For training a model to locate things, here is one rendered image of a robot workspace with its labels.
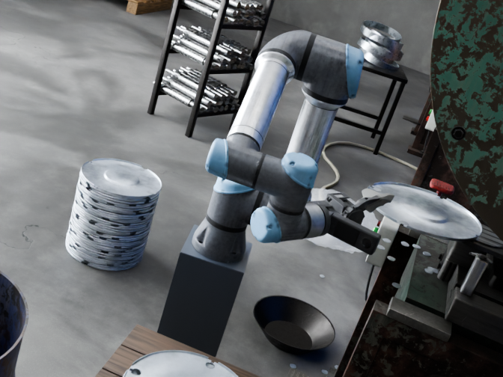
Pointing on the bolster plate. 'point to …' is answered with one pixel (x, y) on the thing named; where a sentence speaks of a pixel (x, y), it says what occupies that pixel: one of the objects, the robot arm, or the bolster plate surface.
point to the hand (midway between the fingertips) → (385, 218)
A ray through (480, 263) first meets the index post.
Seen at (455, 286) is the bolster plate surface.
